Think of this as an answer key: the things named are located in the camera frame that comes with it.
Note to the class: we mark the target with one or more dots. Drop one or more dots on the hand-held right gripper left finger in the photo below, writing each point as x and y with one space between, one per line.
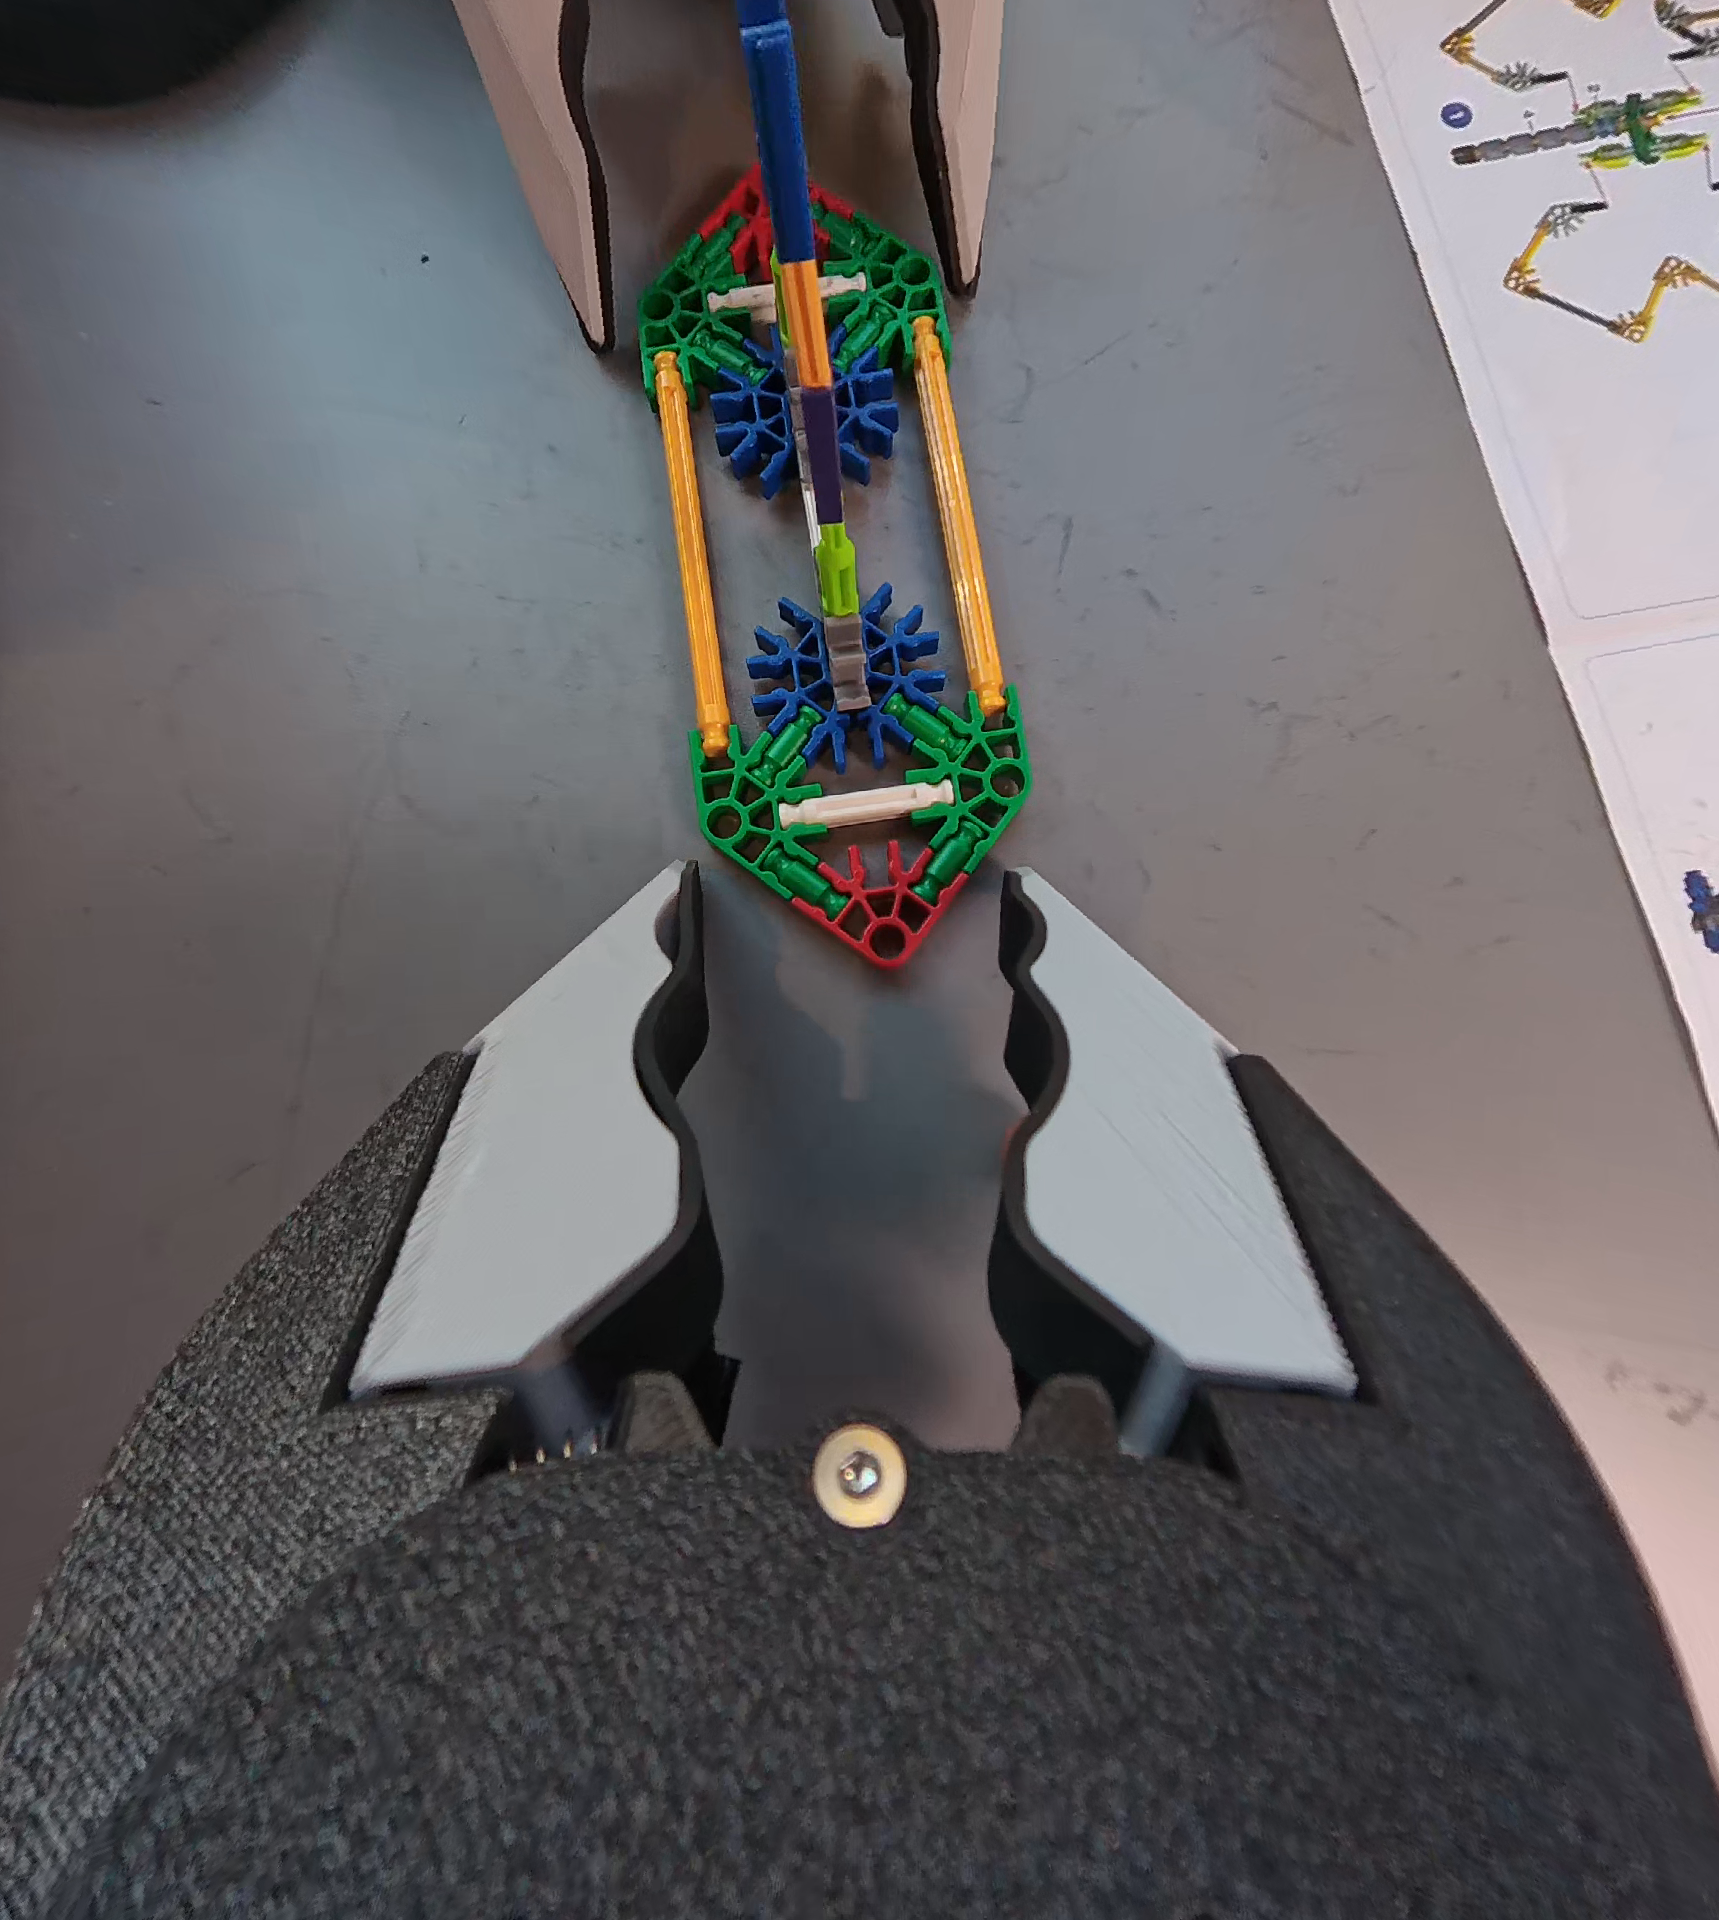
546 1183

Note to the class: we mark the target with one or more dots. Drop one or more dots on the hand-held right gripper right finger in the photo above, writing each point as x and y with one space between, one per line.
1174 1183

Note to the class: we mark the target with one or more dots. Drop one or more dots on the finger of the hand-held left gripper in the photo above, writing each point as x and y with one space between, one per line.
529 104
963 120

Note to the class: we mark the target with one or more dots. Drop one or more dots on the multicolour rod connector toy figure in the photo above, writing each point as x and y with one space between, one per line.
777 104

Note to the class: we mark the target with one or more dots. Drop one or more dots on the red corner connector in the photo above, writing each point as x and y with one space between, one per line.
839 919

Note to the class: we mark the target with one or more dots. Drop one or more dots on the green fan-shaped connector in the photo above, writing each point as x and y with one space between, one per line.
754 780
981 750

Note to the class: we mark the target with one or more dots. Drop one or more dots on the connector assembly with yellow rods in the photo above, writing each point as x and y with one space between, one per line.
689 569

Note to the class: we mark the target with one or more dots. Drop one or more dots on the short white rod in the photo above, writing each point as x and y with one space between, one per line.
861 803

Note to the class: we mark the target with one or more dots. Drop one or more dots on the blue snowflake connector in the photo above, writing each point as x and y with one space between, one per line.
791 667

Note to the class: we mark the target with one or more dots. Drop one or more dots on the white instruction sheet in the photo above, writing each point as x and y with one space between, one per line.
1626 449

